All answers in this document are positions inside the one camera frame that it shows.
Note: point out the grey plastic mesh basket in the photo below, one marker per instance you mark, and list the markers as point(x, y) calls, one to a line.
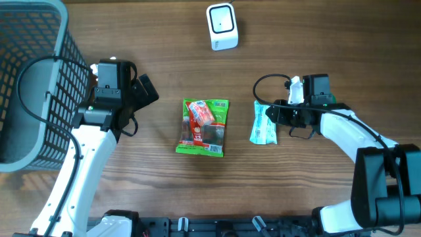
point(36, 53)

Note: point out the red small juice carton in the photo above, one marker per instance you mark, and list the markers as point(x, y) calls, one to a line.
point(201, 113)

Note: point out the jar with green lid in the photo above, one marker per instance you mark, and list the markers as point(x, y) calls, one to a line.
point(333, 98)

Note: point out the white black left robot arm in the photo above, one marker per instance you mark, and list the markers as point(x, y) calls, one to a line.
point(97, 126)

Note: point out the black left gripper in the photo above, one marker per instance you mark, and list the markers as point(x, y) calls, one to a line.
point(143, 99)

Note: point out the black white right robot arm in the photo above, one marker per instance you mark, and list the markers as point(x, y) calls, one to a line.
point(386, 180)

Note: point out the white barcode scanner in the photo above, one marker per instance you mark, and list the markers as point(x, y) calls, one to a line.
point(222, 26)

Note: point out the mint green wipes packet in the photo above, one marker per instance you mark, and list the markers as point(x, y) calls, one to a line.
point(264, 130)

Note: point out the green gummy candy bag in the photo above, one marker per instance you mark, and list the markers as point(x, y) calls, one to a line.
point(207, 139)

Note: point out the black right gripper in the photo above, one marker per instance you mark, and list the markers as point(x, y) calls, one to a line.
point(279, 117)

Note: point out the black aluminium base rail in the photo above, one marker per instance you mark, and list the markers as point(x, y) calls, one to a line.
point(293, 226)

